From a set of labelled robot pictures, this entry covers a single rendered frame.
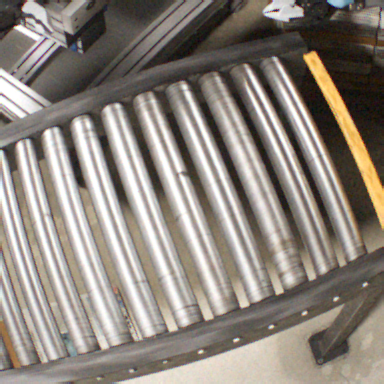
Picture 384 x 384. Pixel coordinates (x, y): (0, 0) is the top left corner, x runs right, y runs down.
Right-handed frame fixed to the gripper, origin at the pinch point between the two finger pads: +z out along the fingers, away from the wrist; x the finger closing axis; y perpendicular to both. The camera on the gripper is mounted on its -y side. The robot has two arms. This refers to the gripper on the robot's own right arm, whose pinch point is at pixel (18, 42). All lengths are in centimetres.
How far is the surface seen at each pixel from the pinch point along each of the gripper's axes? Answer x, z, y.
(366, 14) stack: -100, -18, 56
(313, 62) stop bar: -59, 4, 34
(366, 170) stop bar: -55, 30, 34
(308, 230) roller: -40, 33, 39
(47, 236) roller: 1.3, 12.8, 44.1
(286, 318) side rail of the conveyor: -29, 46, 40
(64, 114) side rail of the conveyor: -11.3, -8.5, 42.4
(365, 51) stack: -105, -17, 77
